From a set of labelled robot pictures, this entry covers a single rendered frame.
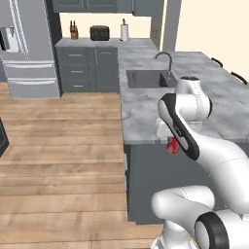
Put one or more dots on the grey wall cupboards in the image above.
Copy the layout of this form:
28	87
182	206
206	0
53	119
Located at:
97	5

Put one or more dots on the wooden knife block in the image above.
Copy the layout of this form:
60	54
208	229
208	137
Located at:
74	32

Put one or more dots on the black appliance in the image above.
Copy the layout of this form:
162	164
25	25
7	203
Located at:
3	139

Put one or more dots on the steel sink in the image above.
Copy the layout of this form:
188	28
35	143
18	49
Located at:
146	78

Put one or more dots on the grey curved tap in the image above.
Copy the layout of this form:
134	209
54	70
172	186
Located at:
169	63

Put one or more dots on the white paper towel roll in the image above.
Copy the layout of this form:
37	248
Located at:
124	32

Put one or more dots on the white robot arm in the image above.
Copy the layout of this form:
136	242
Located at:
223	162

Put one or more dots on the dark stool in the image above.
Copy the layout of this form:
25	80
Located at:
217	62
239	78

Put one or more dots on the grey island cupboard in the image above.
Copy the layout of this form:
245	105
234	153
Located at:
146	181

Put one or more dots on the silver fridge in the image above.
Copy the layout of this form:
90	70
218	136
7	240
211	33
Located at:
29	48

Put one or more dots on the black toaster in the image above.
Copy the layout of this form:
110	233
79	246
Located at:
99	33

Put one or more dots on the grey base cupboard run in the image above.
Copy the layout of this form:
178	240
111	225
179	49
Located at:
87	69

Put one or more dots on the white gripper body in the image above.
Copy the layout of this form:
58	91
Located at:
162	128

